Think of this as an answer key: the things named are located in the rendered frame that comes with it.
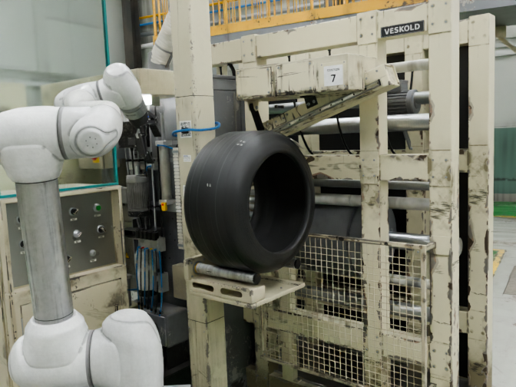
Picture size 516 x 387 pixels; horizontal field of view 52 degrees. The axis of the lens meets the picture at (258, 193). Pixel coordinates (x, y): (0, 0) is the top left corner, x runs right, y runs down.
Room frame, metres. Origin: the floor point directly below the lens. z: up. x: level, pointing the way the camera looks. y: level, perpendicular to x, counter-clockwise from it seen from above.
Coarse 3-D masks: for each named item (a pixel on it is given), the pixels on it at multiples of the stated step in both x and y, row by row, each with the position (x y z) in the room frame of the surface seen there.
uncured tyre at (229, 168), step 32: (224, 160) 2.05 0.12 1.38; (256, 160) 2.06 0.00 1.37; (288, 160) 2.43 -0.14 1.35; (192, 192) 2.08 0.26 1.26; (224, 192) 1.98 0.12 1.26; (256, 192) 2.52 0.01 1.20; (288, 192) 2.49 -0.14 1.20; (192, 224) 2.09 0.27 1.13; (224, 224) 1.98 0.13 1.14; (256, 224) 2.49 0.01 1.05; (288, 224) 2.45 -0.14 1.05; (224, 256) 2.07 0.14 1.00; (256, 256) 2.05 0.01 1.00; (288, 256) 2.20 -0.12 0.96
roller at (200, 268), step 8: (200, 264) 2.27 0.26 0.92; (208, 264) 2.26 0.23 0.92; (200, 272) 2.26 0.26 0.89; (208, 272) 2.23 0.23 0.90; (216, 272) 2.20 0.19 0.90; (224, 272) 2.17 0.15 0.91; (232, 272) 2.14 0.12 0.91; (240, 272) 2.12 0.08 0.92; (248, 272) 2.10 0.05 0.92; (240, 280) 2.11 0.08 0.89; (248, 280) 2.08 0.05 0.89; (256, 280) 2.07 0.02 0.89
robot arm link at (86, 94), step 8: (72, 88) 1.82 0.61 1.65; (80, 88) 1.80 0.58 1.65; (88, 88) 1.82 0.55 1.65; (96, 88) 1.83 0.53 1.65; (56, 96) 1.84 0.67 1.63; (64, 96) 1.81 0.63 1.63; (72, 96) 1.78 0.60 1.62; (80, 96) 1.78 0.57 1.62; (88, 96) 1.80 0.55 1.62; (96, 96) 1.83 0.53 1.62; (56, 104) 1.83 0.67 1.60; (64, 104) 1.80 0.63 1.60; (72, 104) 1.70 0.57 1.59; (80, 104) 1.66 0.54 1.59; (88, 104) 1.61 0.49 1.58; (96, 104) 1.57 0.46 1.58; (104, 104) 1.41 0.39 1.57; (112, 104) 1.48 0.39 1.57; (120, 112) 1.50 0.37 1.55
